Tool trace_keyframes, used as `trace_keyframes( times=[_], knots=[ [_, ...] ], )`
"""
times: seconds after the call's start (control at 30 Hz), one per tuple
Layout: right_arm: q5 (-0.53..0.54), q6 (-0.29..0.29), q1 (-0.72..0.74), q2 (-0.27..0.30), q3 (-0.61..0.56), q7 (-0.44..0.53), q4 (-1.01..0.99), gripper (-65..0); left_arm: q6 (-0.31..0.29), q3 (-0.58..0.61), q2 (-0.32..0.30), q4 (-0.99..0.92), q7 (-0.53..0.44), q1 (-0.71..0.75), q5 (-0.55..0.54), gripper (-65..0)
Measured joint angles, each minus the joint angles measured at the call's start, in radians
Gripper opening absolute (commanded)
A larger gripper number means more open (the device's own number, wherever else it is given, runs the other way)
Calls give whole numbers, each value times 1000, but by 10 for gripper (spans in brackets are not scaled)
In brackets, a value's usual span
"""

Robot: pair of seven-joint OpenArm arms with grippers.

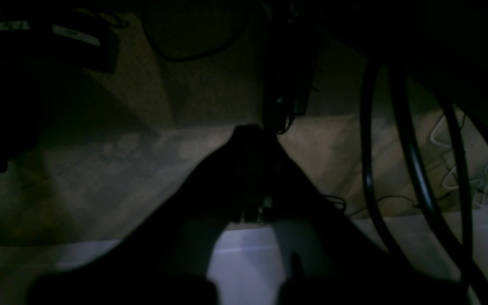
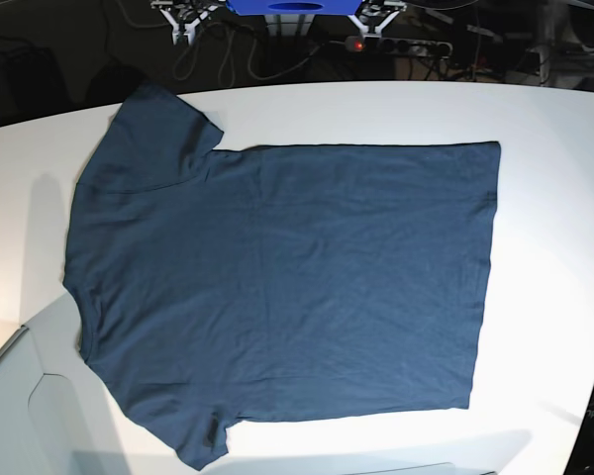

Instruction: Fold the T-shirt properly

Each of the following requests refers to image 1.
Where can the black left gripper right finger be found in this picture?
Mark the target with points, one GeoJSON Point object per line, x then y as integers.
{"type": "Point", "coordinates": [331, 261]}

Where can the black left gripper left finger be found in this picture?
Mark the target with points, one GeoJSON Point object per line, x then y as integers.
{"type": "Point", "coordinates": [165, 259]}

